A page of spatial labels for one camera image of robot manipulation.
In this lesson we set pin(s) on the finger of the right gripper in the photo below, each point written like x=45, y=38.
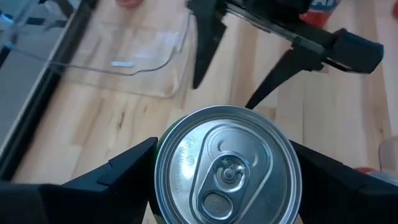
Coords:
x=206, y=34
x=289, y=65

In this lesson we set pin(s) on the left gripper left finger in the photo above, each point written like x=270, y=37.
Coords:
x=93, y=199

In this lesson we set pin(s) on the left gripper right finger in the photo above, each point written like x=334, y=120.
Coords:
x=342, y=199

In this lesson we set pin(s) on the green Sprite can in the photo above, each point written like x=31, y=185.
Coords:
x=227, y=168

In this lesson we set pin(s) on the clear plastic bin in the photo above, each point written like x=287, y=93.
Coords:
x=149, y=84

